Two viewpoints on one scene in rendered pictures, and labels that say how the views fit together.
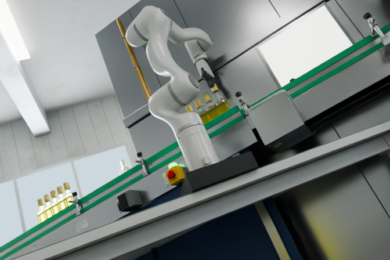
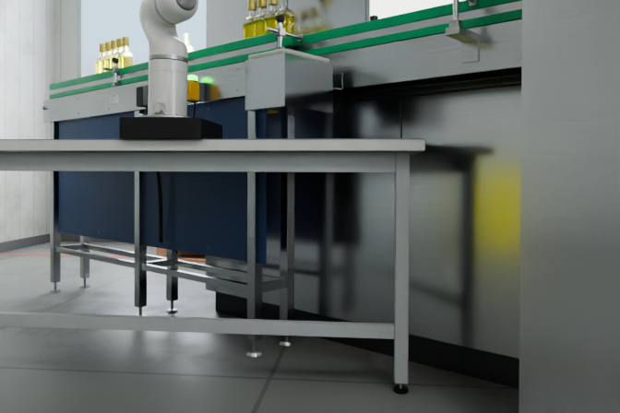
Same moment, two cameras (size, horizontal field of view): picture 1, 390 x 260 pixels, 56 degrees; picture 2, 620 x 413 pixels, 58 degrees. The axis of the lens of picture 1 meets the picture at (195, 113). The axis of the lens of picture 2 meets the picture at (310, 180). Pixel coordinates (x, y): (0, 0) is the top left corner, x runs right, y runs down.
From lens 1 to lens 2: 1.09 m
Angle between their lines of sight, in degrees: 34
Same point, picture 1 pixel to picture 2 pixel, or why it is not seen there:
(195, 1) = not seen: outside the picture
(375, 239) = (375, 253)
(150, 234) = (76, 162)
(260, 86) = (348, 5)
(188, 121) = (160, 52)
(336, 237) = (343, 230)
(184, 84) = (166, 1)
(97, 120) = not seen: outside the picture
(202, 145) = (162, 88)
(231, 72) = not seen: outside the picture
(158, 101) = (144, 8)
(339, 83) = (397, 57)
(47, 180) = not seen: outside the picture
